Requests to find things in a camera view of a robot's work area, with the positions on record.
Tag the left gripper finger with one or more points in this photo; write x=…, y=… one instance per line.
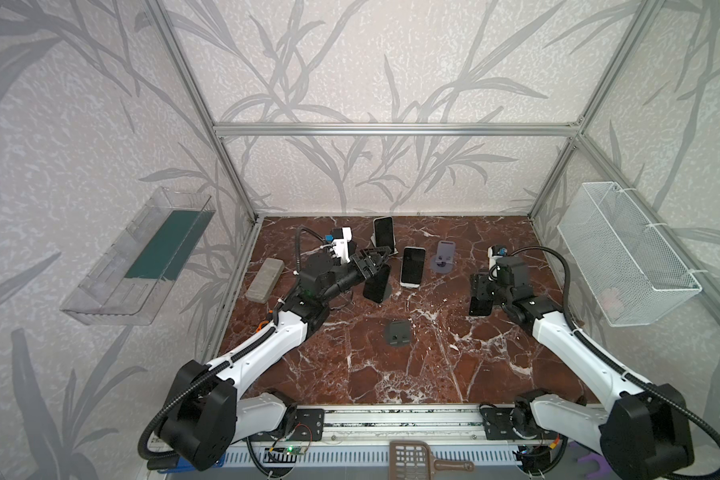
x=367, y=266
x=383, y=252

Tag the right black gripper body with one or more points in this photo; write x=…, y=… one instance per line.
x=483, y=288

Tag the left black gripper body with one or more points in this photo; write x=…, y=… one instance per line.
x=363, y=264

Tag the purple-edged phone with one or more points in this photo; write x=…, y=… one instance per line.
x=481, y=303

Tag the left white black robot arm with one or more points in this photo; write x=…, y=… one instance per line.
x=206, y=410

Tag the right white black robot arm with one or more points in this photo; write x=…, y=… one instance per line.
x=642, y=430

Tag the black phone centre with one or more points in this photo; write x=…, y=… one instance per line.
x=375, y=288

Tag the white-edged phone at back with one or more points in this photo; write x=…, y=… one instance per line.
x=383, y=233

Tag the teal-edged phone on white stand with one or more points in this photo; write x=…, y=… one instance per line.
x=412, y=267

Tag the purple-grey stand back right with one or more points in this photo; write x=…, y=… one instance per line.
x=442, y=262

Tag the dark grey front stand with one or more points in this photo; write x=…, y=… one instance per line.
x=398, y=333

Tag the grey stone block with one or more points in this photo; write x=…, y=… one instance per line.
x=265, y=280

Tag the brown plastic scoop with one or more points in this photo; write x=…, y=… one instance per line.
x=415, y=460

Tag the purple pink toy rake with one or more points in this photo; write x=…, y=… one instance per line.
x=598, y=465

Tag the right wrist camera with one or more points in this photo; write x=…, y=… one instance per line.
x=494, y=253

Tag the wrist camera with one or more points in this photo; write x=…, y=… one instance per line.
x=494, y=253
x=339, y=245

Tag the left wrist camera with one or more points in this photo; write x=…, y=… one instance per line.
x=339, y=245

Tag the white wire mesh basket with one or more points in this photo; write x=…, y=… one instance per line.
x=633, y=273

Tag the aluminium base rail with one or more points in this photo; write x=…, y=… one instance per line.
x=333, y=436

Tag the clear plastic wall bin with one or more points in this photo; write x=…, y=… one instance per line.
x=129, y=284

